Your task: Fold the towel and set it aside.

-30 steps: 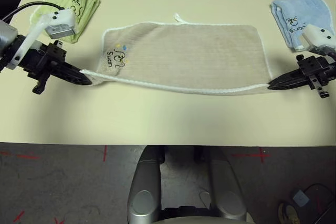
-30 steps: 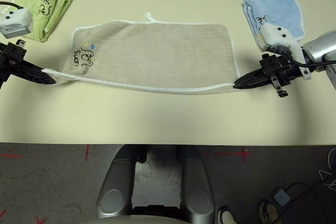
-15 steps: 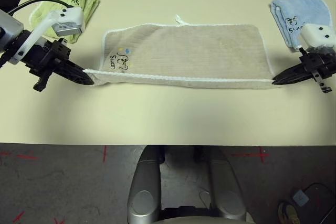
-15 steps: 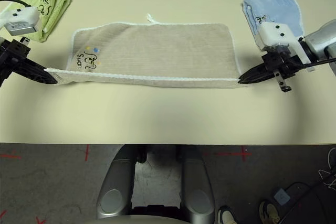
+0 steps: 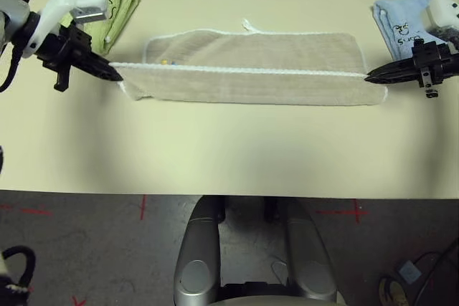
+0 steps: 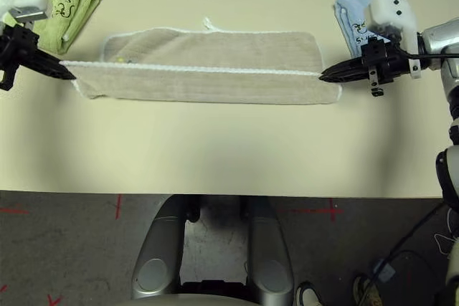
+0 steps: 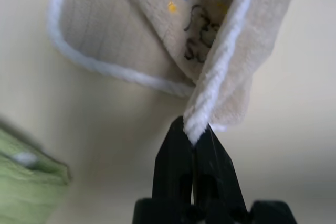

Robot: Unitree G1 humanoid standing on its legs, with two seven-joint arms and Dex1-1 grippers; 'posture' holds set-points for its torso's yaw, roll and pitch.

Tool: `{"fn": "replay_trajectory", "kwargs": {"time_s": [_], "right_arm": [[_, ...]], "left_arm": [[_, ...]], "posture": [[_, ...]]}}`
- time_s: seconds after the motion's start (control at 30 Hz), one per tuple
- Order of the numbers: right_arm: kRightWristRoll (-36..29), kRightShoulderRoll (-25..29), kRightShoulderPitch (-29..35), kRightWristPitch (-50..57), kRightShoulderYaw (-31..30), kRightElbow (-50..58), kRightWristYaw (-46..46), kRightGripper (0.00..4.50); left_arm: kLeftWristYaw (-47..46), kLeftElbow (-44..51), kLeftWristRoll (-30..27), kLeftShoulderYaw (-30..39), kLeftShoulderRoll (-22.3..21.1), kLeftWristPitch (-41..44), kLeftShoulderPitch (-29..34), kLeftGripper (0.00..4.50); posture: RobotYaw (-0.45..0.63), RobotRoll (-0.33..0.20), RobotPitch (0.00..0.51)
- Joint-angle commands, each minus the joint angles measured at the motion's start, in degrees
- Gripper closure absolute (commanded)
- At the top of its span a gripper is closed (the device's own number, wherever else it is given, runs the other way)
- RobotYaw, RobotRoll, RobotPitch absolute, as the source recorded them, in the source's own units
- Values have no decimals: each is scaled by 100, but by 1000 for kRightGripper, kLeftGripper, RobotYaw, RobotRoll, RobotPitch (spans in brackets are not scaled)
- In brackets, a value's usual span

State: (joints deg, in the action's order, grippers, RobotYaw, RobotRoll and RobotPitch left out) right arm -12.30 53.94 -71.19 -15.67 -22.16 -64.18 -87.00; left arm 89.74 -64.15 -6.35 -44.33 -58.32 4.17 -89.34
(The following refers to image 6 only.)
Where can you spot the folded blue towel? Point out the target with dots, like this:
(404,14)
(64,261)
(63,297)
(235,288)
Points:
(349,15)

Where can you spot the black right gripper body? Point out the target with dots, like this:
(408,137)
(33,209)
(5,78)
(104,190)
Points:
(380,55)

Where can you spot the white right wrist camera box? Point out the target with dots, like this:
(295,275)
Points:
(391,8)

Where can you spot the white shoe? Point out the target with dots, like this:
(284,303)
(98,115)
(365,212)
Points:
(308,295)

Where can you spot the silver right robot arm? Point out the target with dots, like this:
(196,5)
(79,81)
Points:
(441,41)

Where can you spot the beige towel with white trim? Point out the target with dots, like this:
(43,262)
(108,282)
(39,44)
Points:
(201,84)

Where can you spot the small grey-blue floor device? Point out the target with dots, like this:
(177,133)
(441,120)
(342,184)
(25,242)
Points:
(383,271)

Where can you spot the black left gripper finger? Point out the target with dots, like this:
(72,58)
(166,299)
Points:
(46,71)
(50,62)

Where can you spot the grey robot right leg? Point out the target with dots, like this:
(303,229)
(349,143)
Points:
(270,248)

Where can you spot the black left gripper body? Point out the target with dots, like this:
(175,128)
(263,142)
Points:
(18,44)

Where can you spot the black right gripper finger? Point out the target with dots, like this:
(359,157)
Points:
(348,76)
(351,66)

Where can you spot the folded green towel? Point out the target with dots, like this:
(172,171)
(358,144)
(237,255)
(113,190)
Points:
(77,15)

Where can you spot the patterned dark shoe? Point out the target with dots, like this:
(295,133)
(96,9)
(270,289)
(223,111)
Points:
(367,291)

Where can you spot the robot waist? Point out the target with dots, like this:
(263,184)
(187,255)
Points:
(201,299)

